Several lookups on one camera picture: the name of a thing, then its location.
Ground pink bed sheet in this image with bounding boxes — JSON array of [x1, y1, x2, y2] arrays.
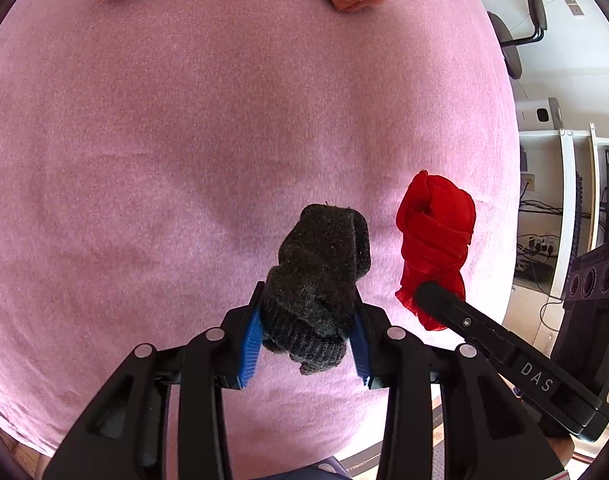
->
[[0, 0, 520, 454]]

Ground person right hand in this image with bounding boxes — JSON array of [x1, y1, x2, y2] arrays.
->
[[547, 436, 574, 466]]

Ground red knotted cloth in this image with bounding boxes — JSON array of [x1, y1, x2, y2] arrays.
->
[[395, 170, 477, 332]]

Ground dark grey sock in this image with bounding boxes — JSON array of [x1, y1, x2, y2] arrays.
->
[[260, 204, 370, 376]]

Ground black swivel chair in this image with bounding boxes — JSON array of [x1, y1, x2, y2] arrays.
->
[[486, 0, 549, 82]]

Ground white shelf desk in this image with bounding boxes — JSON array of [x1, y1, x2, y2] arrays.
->
[[515, 121, 609, 306]]

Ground white projector device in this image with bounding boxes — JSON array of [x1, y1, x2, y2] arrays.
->
[[515, 96, 565, 132]]

